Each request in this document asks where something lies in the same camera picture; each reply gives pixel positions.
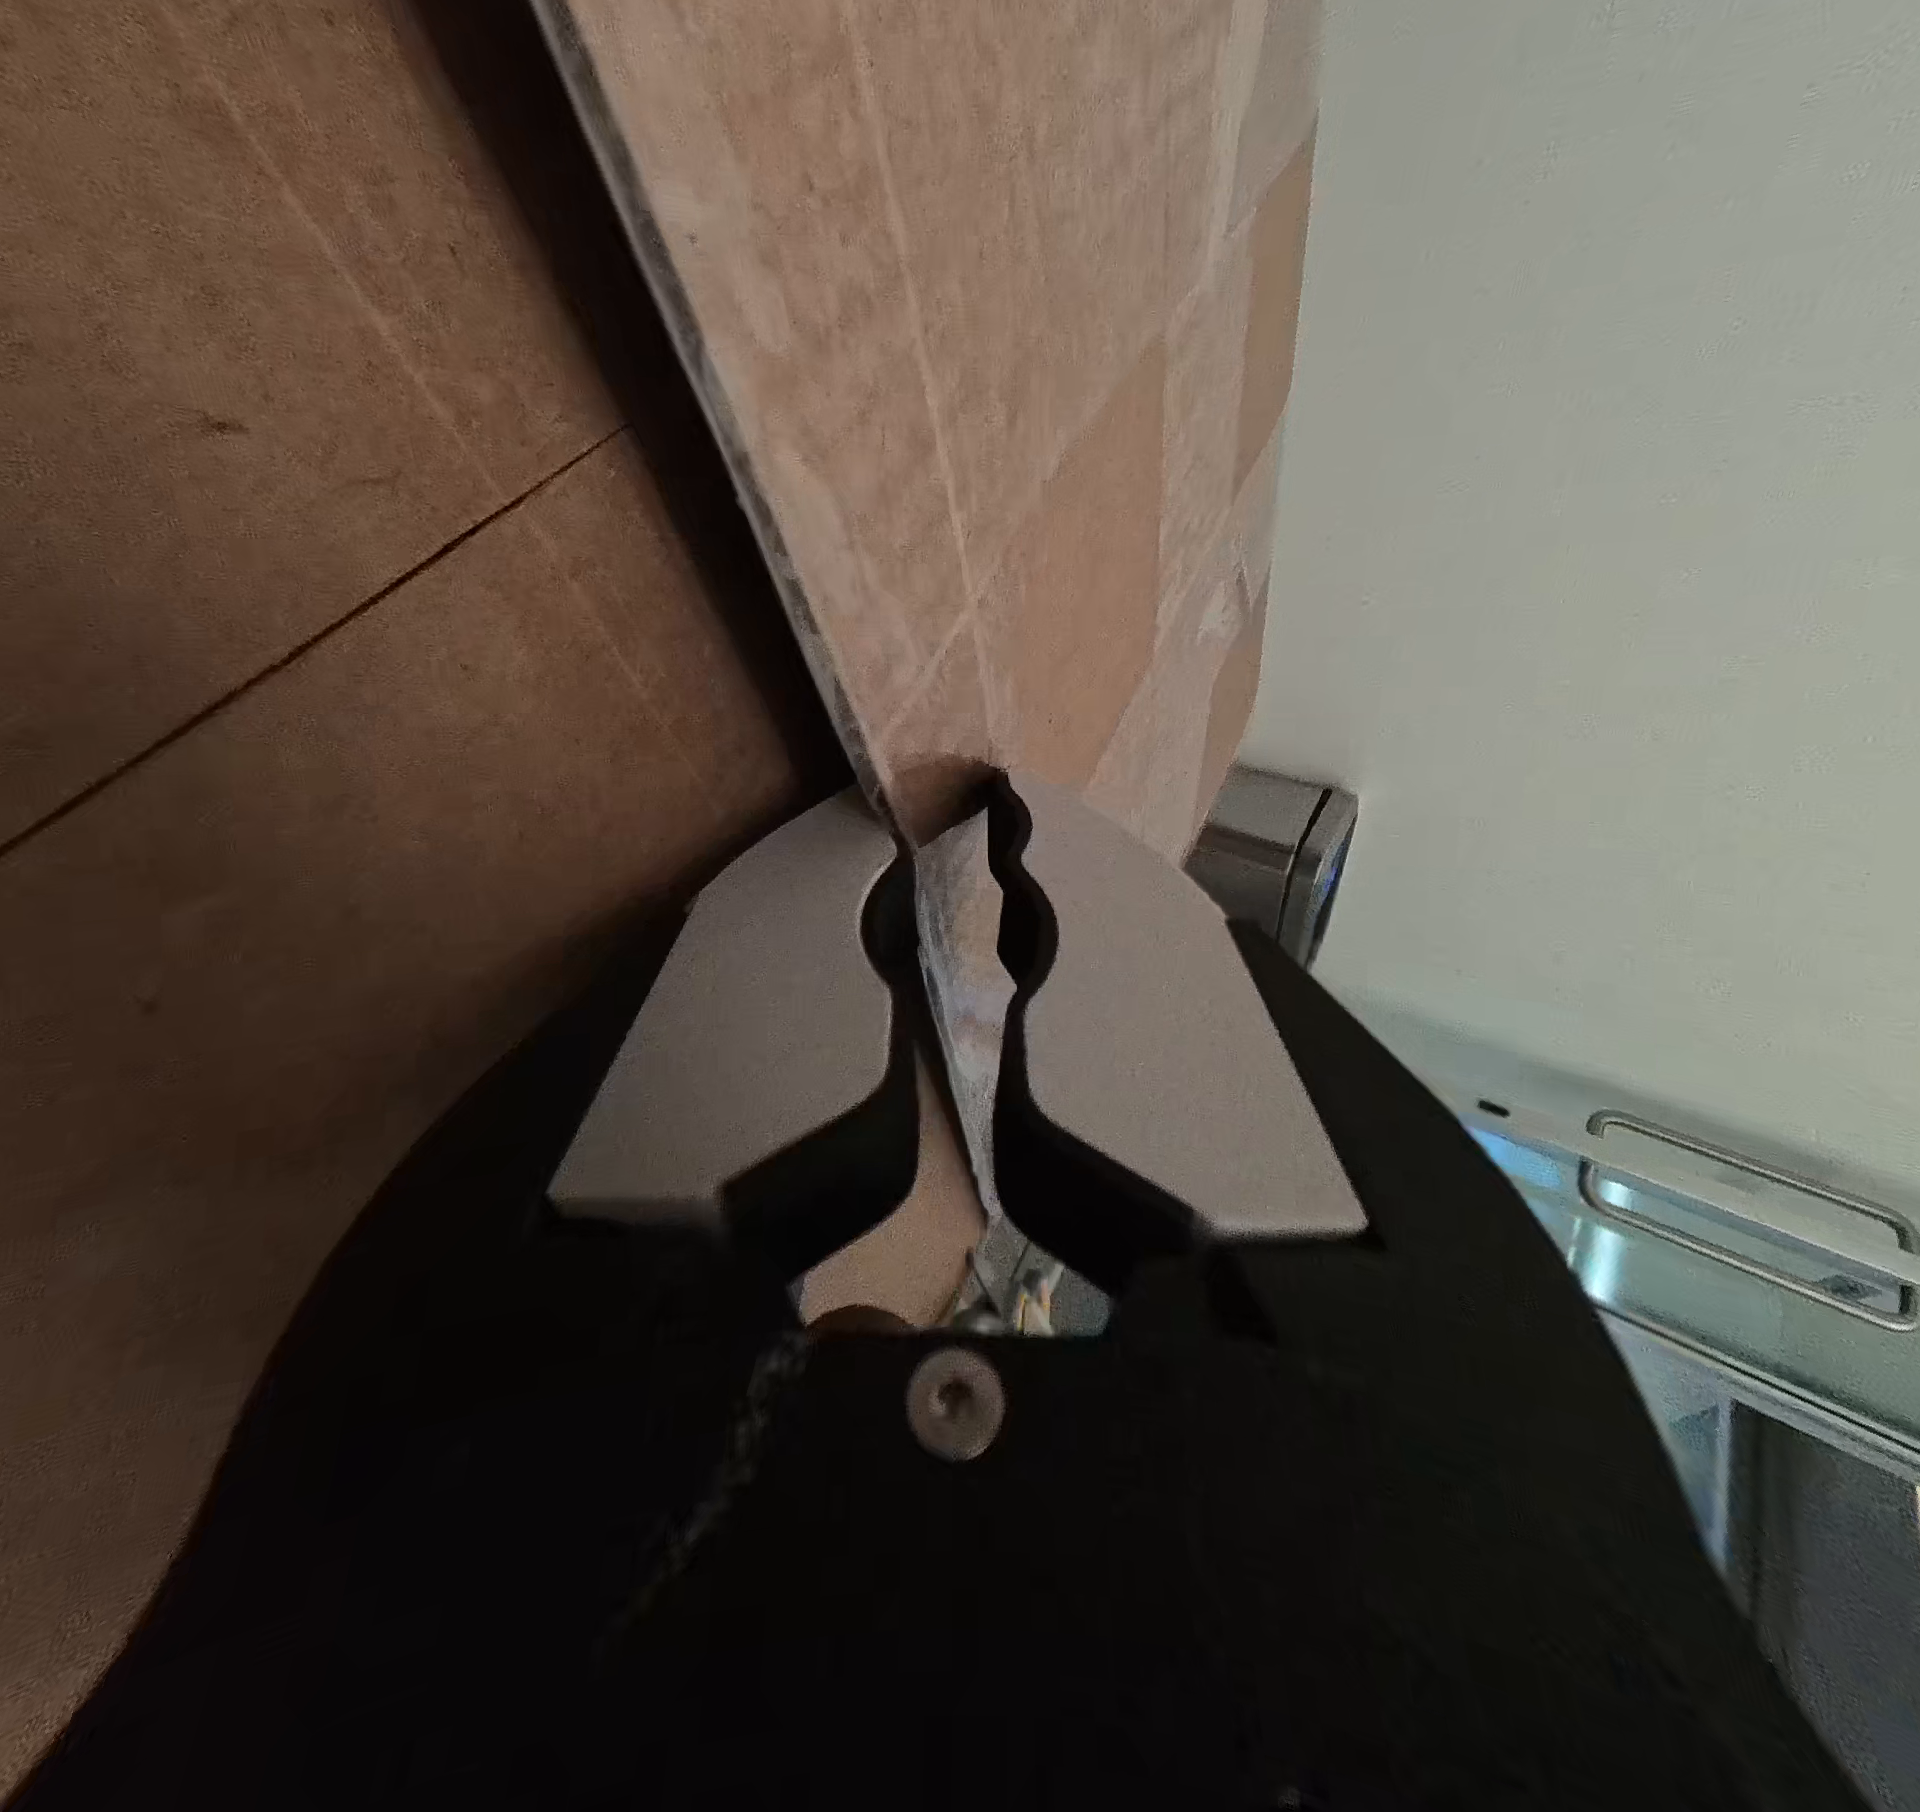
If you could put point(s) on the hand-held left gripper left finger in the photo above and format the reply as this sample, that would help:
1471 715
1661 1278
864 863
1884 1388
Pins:
735 1032

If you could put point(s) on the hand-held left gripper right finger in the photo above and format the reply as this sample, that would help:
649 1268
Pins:
1186 1062

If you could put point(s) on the large brown cardboard box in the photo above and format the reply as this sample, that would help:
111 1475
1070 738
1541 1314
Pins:
301 343

